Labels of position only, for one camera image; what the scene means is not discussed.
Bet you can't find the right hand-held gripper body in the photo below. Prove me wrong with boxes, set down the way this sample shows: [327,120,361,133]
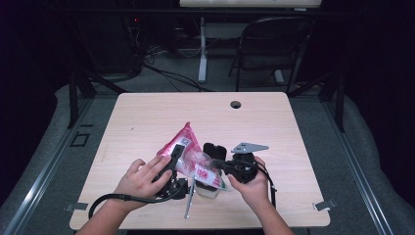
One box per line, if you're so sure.
[228,142,270,184]

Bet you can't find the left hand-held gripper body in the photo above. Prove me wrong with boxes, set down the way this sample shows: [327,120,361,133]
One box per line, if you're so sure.
[156,175,197,219]

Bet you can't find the clear jar with black lid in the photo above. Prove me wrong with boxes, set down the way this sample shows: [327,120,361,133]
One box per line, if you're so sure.
[195,142,228,199]

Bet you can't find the red and white plastic bag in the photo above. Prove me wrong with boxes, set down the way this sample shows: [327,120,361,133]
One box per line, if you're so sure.
[156,121,229,192]

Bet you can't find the person's right hand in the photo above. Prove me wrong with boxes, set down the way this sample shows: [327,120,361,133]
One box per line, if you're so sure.
[227,157,272,210]

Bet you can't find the person's left hand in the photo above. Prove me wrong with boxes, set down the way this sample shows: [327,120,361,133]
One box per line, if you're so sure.
[114,156,174,210]

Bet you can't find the grey metal clip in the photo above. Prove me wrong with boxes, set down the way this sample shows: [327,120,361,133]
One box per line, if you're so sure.
[64,202,89,212]
[312,199,337,212]

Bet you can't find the black metal stand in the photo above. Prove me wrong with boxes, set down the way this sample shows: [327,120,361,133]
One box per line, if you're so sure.
[67,70,126,129]
[287,70,346,133]

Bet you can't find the black folding chair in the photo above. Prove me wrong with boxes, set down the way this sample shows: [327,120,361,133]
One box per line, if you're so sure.
[228,16,312,94]

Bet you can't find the dark equipment with red light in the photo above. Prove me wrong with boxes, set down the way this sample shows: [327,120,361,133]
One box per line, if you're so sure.
[77,13,145,75]

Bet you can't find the white desk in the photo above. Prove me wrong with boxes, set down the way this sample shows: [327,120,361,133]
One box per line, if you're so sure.
[179,0,322,84]

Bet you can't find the right hand-held gripper cable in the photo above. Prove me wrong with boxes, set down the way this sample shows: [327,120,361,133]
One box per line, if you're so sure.
[257,162,278,209]

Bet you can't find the hand-held gripper cable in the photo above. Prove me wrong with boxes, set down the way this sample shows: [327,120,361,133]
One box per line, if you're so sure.
[257,162,278,209]
[88,185,190,219]

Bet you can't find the left hand-held gripper cable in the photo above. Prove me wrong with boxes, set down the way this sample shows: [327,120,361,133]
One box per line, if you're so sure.
[88,185,190,219]

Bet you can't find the black floor cables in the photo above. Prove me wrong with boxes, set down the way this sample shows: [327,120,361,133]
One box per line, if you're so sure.
[143,63,213,92]

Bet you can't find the aluminium floor rail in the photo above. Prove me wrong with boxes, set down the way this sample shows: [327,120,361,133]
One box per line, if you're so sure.
[3,97,94,235]
[321,97,394,235]

